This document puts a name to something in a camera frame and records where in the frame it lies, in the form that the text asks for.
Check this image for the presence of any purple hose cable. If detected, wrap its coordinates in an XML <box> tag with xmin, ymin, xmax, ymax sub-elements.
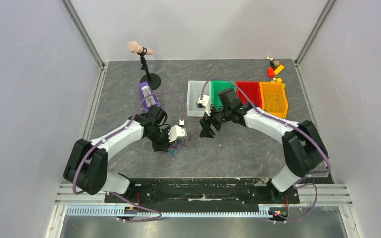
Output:
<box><xmin>72</xmin><ymin>91</ymin><xmax>186</xmax><ymax>223</ymax></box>
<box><xmin>201</xmin><ymin>77</ymin><xmax>331</xmax><ymax>224</ymax></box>

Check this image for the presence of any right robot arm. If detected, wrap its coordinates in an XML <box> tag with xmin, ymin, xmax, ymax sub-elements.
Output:
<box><xmin>196</xmin><ymin>88</ymin><xmax>328</xmax><ymax>202</ymax></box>

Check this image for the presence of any red toy block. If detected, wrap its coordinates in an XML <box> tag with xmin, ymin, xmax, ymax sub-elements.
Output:
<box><xmin>267</xmin><ymin>67</ymin><xmax>275</xmax><ymax>78</ymax></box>

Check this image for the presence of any black cable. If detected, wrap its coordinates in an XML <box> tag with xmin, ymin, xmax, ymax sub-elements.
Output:
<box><xmin>169</xmin><ymin>133</ymin><xmax>193</xmax><ymax>155</ymax></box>

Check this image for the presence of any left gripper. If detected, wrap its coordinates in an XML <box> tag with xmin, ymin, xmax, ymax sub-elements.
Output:
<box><xmin>146</xmin><ymin>126</ymin><xmax>176</xmax><ymax>153</ymax></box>

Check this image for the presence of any purple metronome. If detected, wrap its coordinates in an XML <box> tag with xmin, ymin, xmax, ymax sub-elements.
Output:
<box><xmin>139</xmin><ymin>81</ymin><xmax>161</xmax><ymax>112</ymax></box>

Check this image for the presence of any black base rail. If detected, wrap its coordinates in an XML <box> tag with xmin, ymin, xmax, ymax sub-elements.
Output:
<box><xmin>122</xmin><ymin>178</ymin><xmax>300</xmax><ymax>212</ymax></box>

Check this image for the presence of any white comb cable duct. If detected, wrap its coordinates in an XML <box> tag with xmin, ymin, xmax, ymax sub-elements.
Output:
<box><xmin>66</xmin><ymin>205</ymin><xmax>273</xmax><ymax>218</ymax></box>

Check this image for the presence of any left purple hose cable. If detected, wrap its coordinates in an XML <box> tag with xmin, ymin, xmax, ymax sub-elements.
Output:
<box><xmin>72</xmin><ymin>91</ymin><xmax>186</xmax><ymax>223</ymax></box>

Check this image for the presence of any pink microphone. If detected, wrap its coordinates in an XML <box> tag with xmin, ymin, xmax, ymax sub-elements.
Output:
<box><xmin>127</xmin><ymin>41</ymin><xmax>154</xmax><ymax>55</ymax></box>

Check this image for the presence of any yellow cable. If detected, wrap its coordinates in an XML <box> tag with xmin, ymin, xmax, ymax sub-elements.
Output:
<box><xmin>263</xmin><ymin>88</ymin><xmax>285</xmax><ymax>113</ymax></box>

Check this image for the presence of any white plastic bin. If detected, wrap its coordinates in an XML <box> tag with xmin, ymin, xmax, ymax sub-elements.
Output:
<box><xmin>186</xmin><ymin>80</ymin><xmax>205</xmax><ymax>117</ymax></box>

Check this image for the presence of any yellow plastic bin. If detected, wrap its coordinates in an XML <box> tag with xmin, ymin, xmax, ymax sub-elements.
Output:
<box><xmin>260</xmin><ymin>82</ymin><xmax>289</xmax><ymax>119</ymax></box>

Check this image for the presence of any black microphone stand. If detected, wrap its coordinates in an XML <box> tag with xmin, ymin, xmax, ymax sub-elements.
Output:
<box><xmin>140</xmin><ymin>54</ymin><xmax>161</xmax><ymax>90</ymax></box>

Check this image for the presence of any pink cable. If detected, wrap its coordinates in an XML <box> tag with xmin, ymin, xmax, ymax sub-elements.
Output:
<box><xmin>167</xmin><ymin>138</ymin><xmax>193</xmax><ymax>158</ymax></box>

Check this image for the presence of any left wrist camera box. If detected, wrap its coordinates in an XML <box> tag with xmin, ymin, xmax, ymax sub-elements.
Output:
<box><xmin>168</xmin><ymin>125</ymin><xmax>187</xmax><ymax>143</ymax></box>

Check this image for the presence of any blue cable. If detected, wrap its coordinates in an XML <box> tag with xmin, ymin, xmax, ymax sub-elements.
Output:
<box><xmin>164</xmin><ymin>141</ymin><xmax>190</xmax><ymax>157</ymax></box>

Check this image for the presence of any yellow toy block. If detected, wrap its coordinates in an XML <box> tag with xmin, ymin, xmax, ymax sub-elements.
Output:
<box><xmin>274</xmin><ymin>65</ymin><xmax>285</xmax><ymax>75</ymax></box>

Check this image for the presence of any right purple hose cable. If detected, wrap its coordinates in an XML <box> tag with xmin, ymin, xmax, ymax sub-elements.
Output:
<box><xmin>201</xmin><ymin>77</ymin><xmax>331</xmax><ymax>224</ymax></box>

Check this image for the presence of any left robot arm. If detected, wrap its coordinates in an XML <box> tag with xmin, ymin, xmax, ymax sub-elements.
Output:
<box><xmin>63</xmin><ymin>106</ymin><xmax>172</xmax><ymax>203</ymax></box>

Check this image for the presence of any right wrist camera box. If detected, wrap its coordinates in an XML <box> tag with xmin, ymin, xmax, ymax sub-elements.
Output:
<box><xmin>196</xmin><ymin>95</ymin><xmax>211</xmax><ymax>116</ymax></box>

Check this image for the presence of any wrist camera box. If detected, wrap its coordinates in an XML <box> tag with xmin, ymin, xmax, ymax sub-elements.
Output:
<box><xmin>196</xmin><ymin>95</ymin><xmax>211</xmax><ymax>116</ymax></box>
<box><xmin>168</xmin><ymin>125</ymin><xmax>187</xmax><ymax>143</ymax></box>

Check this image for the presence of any green plastic bin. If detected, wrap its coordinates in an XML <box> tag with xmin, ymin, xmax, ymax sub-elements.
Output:
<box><xmin>211</xmin><ymin>80</ymin><xmax>236</xmax><ymax>109</ymax></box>

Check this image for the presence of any red plastic bin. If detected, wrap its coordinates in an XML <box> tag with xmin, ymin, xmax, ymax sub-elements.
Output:
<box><xmin>236</xmin><ymin>81</ymin><xmax>264</xmax><ymax>109</ymax></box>

